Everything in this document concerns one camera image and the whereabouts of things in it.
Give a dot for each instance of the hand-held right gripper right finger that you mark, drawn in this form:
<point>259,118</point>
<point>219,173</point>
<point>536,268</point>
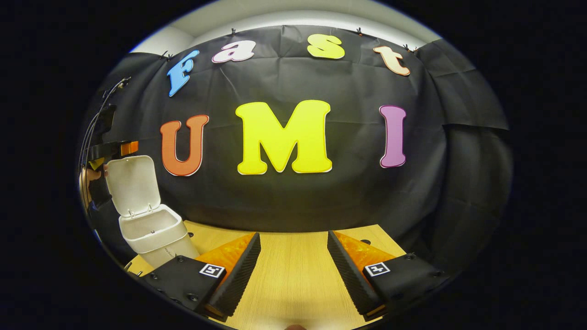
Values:
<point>353,275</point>

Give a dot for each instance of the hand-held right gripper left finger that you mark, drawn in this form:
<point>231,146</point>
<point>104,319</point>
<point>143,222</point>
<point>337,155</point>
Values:
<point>238,275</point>

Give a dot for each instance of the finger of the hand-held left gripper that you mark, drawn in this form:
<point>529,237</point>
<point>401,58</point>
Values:
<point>107,150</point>

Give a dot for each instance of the white desktop garbage bin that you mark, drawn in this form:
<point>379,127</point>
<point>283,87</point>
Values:
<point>133,183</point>

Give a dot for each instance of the wooden desktop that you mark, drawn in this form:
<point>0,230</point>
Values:
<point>293,275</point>

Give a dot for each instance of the black backdrop cloth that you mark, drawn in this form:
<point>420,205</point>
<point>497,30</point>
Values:
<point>298,201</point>

